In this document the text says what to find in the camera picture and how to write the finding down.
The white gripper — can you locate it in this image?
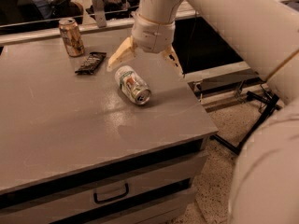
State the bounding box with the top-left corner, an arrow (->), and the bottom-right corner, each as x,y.
107,12 -> 184,77

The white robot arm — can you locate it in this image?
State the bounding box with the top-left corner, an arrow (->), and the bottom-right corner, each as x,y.
107,0 -> 299,224

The white green 7up can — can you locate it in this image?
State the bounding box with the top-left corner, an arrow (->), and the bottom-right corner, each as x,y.
115,65 -> 151,105

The metal railing with posts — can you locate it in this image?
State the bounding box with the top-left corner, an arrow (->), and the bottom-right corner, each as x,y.
0,0 -> 298,46

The black metal stand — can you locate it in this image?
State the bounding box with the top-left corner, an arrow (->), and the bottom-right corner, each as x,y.
211,91 -> 281,155

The grey table with drawers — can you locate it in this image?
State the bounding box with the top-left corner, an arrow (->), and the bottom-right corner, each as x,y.
0,38 -> 216,224

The black drawer handle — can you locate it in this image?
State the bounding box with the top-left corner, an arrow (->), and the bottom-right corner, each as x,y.
93,183 -> 130,204

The orange gold soda can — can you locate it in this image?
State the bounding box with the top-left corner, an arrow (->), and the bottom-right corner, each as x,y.
59,18 -> 84,57

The grey low bench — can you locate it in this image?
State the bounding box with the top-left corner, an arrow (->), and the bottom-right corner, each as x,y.
184,62 -> 257,91

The person in blue shirt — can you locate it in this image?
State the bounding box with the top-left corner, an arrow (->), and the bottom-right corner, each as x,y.
32,0 -> 83,20

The dark chocolate bar wrapper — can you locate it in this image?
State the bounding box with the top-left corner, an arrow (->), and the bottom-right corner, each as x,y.
75,51 -> 107,75

